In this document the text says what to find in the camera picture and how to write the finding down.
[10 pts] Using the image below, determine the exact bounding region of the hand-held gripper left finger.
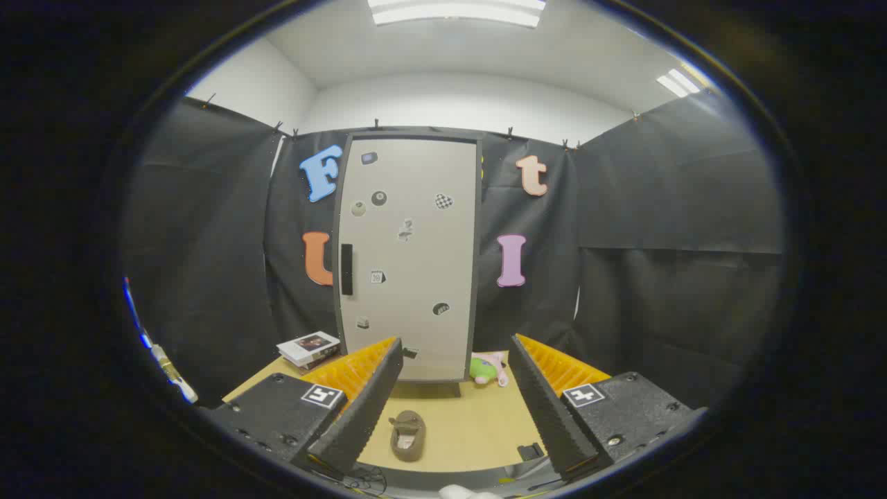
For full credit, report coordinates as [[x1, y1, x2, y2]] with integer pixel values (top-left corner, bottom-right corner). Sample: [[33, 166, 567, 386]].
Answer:
[[208, 337, 404, 480]]

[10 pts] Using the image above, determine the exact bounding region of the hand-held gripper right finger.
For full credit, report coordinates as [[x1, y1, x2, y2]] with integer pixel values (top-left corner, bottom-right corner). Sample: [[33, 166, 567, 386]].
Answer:
[[509, 333, 708, 480]]

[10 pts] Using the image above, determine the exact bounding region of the brown fuzzy shoe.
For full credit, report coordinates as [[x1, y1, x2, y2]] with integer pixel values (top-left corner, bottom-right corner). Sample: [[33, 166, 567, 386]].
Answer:
[[390, 410, 427, 463]]

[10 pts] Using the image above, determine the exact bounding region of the light grey shoe cabinet door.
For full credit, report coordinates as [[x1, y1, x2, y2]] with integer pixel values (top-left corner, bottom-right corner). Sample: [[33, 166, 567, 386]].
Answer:
[[337, 137, 479, 382]]

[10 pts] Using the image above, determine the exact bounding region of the dark grey shoe cabinet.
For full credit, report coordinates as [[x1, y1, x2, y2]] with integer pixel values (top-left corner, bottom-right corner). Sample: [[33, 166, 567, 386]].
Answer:
[[333, 128, 484, 398]]

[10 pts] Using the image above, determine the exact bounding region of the green pink plush toy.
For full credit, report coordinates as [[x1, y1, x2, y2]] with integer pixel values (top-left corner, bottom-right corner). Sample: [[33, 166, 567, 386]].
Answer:
[[470, 351, 509, 387]]

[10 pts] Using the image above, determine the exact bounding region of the white book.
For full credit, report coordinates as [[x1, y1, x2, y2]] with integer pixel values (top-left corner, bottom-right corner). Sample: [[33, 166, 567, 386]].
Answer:
[[276, 331, 341, 366]]

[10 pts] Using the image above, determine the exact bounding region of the white blue packaging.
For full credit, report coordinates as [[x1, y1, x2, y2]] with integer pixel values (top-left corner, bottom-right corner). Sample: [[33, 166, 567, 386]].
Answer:
[[123, 277, 199, 404]]

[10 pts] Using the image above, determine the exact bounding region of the black backdrop cloth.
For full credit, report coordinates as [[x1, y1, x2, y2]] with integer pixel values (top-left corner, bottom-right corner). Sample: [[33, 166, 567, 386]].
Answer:
[[123, 90, 784, 411]]

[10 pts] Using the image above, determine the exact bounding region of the small ceiling light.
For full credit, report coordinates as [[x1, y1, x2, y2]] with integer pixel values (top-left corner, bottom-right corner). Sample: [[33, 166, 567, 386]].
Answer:
[[656, 68, 701, 98]]

